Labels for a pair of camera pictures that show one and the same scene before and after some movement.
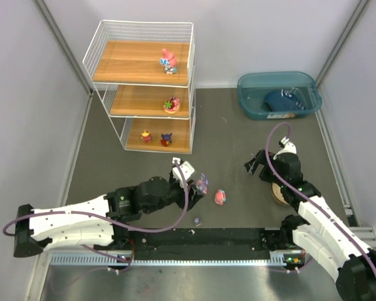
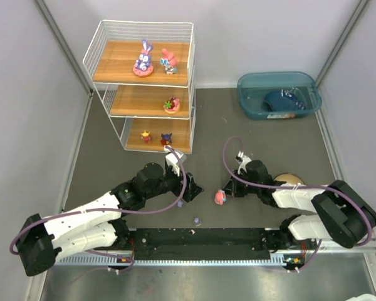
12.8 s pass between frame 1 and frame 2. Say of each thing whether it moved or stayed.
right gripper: moved
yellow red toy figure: stayed
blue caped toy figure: stayed
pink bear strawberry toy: stayed
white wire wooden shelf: stayed
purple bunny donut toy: moved
